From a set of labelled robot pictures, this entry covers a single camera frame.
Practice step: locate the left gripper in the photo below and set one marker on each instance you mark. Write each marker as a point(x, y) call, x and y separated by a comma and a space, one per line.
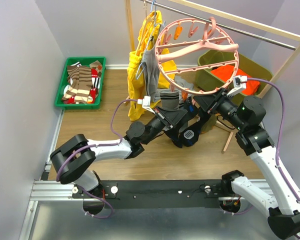
point(169, 118)

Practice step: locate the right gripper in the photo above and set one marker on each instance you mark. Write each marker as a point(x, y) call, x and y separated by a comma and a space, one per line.
point(211, 103)

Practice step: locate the black patterned sock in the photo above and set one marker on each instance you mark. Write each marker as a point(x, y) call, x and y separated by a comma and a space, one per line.
point(174, 133)
point(191, 134)

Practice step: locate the olive striped sock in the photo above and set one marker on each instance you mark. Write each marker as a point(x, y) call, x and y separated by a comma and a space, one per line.
point(209, 124)

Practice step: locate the pink round clip hanger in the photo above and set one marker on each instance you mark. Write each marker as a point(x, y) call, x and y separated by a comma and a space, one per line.
point(213, 38)

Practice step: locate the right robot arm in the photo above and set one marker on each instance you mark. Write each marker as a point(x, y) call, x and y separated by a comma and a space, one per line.
point(282, 209)

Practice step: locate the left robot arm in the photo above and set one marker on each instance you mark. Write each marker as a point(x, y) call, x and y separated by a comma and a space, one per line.
point(73, 159)

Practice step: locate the wooden clothes hanger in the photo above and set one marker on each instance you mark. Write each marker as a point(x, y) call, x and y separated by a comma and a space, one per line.
point(149, 24)

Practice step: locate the olive green plastic bin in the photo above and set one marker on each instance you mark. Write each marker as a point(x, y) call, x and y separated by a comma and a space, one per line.
point(207, 81)

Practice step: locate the orange cloth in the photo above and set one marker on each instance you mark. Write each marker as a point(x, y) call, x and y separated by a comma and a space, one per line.
point(224, 73)

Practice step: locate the yellow shorts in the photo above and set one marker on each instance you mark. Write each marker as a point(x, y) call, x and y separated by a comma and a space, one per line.
point(136, 86)

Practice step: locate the grey tank top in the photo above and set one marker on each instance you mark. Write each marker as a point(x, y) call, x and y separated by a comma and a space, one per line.
point(151, 75)

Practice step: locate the brown striped sock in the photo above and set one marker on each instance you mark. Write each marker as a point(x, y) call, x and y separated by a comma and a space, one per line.
point(81, 83)

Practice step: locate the green plastic tray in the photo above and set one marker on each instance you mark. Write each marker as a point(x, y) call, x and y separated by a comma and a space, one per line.
point(85, 61)

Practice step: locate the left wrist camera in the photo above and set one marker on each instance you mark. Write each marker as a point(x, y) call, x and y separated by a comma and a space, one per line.
point(145, 103)

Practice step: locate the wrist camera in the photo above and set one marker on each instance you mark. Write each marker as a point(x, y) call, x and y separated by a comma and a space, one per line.
point(239, 85)
point(145, 103)

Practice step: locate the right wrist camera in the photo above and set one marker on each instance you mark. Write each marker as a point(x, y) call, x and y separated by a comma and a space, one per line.
point(239, 85)

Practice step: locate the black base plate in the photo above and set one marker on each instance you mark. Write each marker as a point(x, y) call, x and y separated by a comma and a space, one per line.
point(154, 194)

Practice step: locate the blue wire hanger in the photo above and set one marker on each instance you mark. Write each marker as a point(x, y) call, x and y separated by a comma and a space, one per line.
point(153, 37)

